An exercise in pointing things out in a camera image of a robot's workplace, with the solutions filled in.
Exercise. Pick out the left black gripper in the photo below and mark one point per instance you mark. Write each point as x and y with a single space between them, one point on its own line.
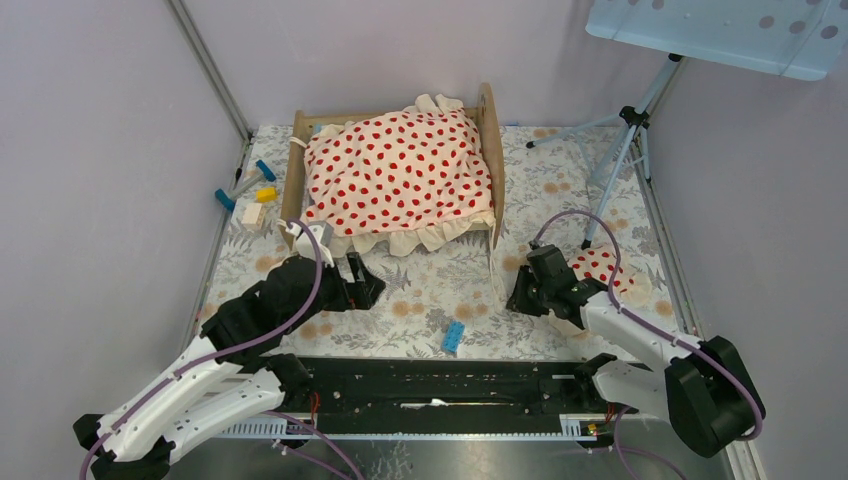
360 293

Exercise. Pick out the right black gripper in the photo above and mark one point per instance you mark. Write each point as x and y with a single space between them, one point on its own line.
517 300

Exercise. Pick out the large strawberry print cushion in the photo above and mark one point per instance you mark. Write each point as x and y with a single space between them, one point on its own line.
397 172

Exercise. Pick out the wooden pet bed frame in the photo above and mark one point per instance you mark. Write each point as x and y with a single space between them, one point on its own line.
493 152

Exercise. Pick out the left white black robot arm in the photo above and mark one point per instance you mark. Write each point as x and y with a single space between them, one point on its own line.
226 373

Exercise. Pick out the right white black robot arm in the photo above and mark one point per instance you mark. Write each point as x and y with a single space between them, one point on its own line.
701 388

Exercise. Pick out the small strawberry print pillow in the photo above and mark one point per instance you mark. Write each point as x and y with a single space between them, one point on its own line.
632 285

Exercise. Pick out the floral table mat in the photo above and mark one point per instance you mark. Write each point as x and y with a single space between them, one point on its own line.
426 291

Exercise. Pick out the blue toy brick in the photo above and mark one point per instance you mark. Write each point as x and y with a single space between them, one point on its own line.
453 337

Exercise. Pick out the beige wooden toy block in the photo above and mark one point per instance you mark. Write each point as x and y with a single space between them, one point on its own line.
253 216

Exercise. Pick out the yellow toy block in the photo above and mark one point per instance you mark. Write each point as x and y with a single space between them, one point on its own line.
266 195

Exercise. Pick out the grey tripod stand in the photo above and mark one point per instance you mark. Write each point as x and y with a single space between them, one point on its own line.
630 148

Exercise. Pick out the light blue perforated tray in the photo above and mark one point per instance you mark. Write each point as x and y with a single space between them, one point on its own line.
797 39

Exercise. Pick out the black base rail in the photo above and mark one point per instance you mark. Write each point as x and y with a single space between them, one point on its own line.
423 397

